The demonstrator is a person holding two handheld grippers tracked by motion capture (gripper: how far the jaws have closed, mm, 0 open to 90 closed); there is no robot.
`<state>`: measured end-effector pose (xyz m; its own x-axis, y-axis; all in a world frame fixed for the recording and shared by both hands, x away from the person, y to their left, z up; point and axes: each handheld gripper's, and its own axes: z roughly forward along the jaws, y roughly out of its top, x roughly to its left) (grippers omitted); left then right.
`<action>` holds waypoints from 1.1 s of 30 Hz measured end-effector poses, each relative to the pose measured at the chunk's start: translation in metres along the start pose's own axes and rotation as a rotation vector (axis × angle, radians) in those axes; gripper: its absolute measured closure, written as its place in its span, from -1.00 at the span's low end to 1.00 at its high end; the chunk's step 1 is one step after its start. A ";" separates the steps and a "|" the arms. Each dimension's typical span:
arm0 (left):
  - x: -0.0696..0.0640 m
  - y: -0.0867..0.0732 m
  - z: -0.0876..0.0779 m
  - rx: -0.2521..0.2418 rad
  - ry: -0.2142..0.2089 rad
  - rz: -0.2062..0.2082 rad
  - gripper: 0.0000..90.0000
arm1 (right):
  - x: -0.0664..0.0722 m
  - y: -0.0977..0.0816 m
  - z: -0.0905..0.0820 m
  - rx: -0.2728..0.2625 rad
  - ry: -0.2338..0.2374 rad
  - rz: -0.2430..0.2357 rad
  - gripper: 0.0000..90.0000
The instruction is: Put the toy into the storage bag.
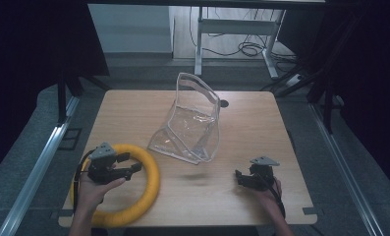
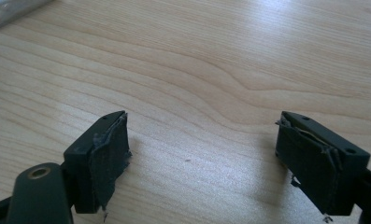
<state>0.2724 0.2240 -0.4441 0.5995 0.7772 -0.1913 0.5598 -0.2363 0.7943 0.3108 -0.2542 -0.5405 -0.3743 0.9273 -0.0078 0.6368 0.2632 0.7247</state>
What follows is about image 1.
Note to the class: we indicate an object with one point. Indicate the person's right hand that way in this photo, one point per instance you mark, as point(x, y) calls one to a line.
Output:
point(267, 200)

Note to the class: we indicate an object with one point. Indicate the aluminium floor rail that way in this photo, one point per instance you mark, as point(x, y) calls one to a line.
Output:
point(35, 170)
point(346, 170)

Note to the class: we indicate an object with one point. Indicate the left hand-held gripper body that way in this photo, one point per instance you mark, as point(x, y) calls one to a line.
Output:
point(100, 164)

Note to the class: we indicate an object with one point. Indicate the black curtain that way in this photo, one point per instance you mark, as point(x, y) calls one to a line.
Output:
point(28, 59)
point(366, 65)

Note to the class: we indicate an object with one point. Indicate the dark floor socket plate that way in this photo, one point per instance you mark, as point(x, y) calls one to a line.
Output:
point(70, 139)

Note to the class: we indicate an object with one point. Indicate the person's left hand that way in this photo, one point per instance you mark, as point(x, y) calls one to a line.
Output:
point(92, 195)

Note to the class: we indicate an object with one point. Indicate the black metal stand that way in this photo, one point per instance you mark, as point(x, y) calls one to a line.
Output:
point(62, 98)
point(326, 98)

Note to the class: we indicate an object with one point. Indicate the white metal desk frame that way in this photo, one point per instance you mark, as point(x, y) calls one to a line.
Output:
point(235, 27)

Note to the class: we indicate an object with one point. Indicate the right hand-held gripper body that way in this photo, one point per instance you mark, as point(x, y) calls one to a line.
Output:
point(263, 173)

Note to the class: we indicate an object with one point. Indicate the white power strip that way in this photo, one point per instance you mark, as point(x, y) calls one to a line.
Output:
point(295, 79)

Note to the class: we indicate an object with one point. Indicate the clear plastic zipper bag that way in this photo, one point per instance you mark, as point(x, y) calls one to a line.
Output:
point(189, 131)

